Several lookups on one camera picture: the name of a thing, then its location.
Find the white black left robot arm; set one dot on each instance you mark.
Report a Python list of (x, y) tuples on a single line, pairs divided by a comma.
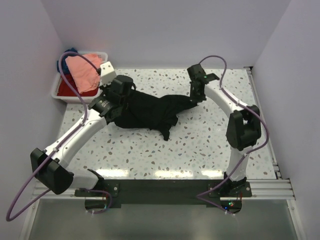
[(50, 165)]

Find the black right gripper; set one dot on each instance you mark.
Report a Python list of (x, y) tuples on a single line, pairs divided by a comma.
[(194, 98)]

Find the white plastic laundry basket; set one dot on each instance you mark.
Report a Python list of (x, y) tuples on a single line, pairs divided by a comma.
[(70, 99)]

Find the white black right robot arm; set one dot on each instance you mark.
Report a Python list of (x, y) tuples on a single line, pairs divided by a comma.
[(243, 128)]

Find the aluminium front rail frame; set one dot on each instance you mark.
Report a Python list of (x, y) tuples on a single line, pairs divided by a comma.
[(132, 191)]

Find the red t shirt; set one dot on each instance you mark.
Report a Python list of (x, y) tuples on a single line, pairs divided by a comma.
[(65, 91)]

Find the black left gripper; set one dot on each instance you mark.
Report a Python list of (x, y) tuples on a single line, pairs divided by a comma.
[(105, 89)]

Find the blue t shirt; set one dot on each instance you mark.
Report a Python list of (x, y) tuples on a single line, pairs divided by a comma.
[(64, 65)]

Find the salmon pink t shirt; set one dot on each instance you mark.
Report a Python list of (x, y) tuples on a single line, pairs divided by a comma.
[(85, 77)]

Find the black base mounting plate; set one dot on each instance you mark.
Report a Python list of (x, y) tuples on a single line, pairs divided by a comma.
[(98, 199)]

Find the aluminium right side rail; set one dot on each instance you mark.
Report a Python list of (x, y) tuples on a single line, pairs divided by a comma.
[(266, 153)]

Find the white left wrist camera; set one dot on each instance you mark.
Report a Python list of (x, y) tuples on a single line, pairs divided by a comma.
[(107, 73)]

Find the black t shirt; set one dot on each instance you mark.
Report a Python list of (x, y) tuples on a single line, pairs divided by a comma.
[(145, 111)]

